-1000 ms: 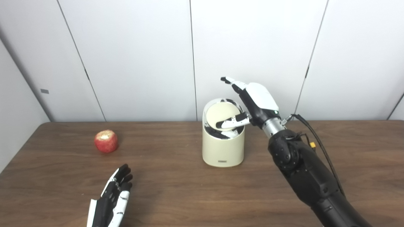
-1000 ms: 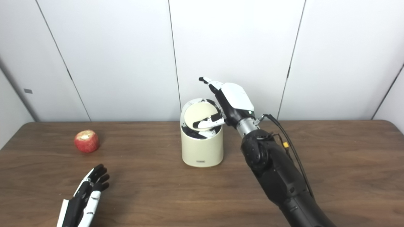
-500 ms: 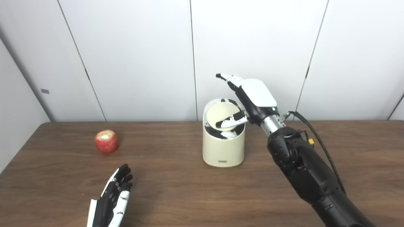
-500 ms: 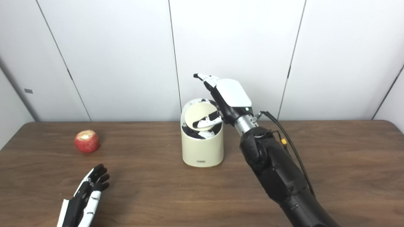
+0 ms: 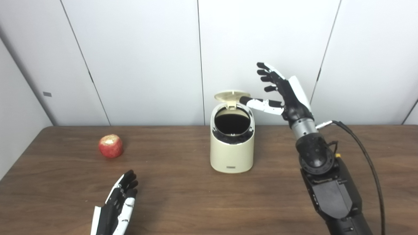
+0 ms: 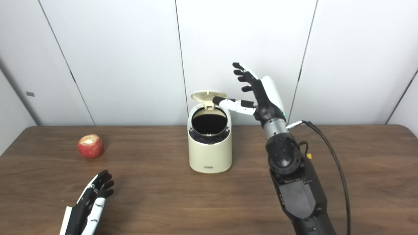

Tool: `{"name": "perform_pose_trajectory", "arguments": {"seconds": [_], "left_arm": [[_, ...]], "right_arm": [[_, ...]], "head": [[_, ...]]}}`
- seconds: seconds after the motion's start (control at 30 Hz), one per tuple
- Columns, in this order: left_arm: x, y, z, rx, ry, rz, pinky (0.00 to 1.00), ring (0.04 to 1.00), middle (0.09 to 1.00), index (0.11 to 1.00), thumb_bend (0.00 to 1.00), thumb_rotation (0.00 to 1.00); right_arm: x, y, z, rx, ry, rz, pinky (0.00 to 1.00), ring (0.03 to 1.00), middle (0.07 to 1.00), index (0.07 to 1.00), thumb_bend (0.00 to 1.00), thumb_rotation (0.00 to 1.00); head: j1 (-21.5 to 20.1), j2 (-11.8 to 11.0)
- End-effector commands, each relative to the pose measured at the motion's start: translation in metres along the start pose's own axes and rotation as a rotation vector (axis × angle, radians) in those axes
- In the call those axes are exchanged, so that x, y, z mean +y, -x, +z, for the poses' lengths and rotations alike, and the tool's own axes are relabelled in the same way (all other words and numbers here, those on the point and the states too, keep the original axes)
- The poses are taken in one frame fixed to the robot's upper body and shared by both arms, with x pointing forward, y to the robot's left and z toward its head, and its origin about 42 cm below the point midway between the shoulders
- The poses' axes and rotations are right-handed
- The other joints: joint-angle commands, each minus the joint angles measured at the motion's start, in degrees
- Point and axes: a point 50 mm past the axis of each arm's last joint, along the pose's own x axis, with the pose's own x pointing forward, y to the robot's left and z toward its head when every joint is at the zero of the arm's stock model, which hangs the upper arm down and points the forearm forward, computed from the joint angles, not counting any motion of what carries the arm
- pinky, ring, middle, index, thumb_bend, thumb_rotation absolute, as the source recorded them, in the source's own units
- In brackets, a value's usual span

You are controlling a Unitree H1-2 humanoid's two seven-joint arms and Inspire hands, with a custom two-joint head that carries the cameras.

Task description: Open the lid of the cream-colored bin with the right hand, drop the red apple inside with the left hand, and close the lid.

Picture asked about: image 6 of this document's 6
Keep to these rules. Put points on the cream round bin lid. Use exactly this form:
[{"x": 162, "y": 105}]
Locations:
[{"x": 204, "y": 95}]

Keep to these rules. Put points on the cream-colored desktop bin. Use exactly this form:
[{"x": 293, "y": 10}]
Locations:
[{"x": 210, "y": 156}]

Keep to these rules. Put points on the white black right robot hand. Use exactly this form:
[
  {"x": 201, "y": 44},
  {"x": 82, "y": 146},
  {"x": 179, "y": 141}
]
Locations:
[{"x": 269, "y": 101}]

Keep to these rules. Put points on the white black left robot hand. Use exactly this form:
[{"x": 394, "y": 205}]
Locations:
[{"x": 78, "y": 217}]

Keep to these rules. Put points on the red apple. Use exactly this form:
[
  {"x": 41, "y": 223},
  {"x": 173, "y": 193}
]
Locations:
[{"x": 90, "y": 147}]

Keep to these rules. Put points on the small grey wall label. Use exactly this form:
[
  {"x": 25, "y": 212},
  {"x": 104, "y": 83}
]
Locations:
[{"x": 30, "y": 94}]

